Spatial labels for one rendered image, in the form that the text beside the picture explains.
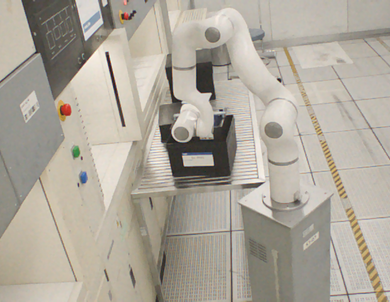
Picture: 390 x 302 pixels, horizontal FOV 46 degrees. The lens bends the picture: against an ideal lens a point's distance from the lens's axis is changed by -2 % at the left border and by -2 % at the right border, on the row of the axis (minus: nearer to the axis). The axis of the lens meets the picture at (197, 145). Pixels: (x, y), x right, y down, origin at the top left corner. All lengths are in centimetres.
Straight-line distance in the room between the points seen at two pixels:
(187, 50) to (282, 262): 91
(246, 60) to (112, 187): 77
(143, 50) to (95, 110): 145
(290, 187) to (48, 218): 91
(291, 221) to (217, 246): 116
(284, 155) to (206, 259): 123
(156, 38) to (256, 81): 204
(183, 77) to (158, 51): 191
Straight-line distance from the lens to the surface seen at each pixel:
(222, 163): 207
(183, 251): 290
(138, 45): 366
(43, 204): 143
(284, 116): 164
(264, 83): 167
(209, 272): 274
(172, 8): 509
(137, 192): 210
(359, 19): 651
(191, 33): 166
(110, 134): 232
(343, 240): 290
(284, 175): 180
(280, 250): 191
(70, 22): 169
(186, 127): 181
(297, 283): 201
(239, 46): 168
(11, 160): 117
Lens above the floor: 187
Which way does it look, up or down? 28 degrees down
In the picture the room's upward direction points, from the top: 9 degrees counter-clockwise
